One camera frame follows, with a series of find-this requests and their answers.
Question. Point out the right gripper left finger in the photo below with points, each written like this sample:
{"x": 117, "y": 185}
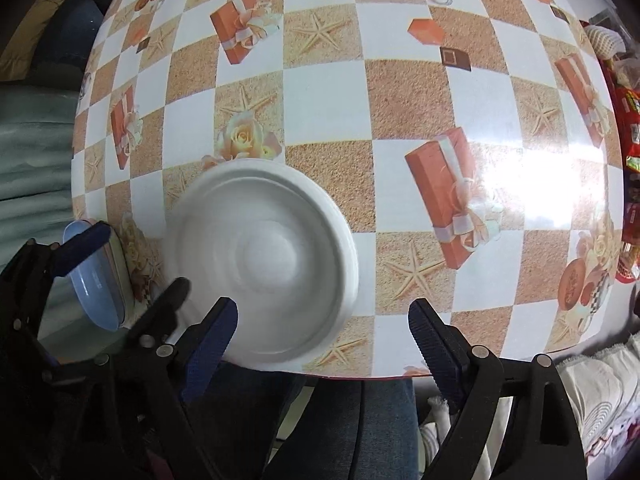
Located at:
{"x": 181, "y": 373}

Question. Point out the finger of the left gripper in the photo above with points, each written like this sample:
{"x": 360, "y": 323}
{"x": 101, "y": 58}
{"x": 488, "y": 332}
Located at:
{"x": 66, "y": 257}
{"x": 160, "y": 320}

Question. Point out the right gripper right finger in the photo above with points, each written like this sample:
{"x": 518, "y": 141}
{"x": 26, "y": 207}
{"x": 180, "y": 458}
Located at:
{"x": 542, "y": 440}

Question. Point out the blue plastic plate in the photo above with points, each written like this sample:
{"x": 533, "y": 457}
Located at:
{"x": 96, "y": 286}

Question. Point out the white sneaker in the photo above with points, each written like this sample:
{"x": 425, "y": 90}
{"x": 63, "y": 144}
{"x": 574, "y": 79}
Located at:
{"x": 604, "y": 395}

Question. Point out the green curtain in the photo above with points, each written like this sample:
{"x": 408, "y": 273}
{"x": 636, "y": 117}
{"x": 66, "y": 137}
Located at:
{"x": 37, "y": 126}

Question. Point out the blue jeans leg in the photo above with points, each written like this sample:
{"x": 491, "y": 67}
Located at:
{"x": 348, "y": 430}

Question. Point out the checkered patterned tablecloth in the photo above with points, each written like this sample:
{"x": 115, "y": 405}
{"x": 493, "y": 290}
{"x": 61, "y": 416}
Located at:
{"x": 470, "y": 144}

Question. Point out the red snack packages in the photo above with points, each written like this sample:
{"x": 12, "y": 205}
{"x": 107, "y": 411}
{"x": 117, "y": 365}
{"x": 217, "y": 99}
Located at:
{"x": 621, "y": 70}

